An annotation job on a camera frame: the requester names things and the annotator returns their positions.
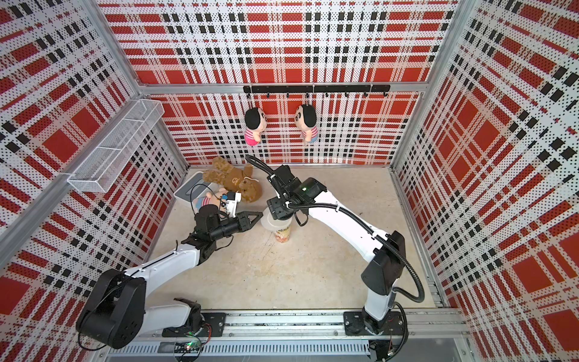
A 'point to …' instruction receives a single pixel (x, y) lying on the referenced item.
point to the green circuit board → (188, 347)
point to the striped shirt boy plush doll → (197, 202)
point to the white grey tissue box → (192, 188)
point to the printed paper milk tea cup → (283, 235)
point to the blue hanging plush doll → (305, 118)
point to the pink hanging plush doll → (255, 121)
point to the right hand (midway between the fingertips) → (286, 205)
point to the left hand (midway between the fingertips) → (265, 214)
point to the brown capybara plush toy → (232, 179)
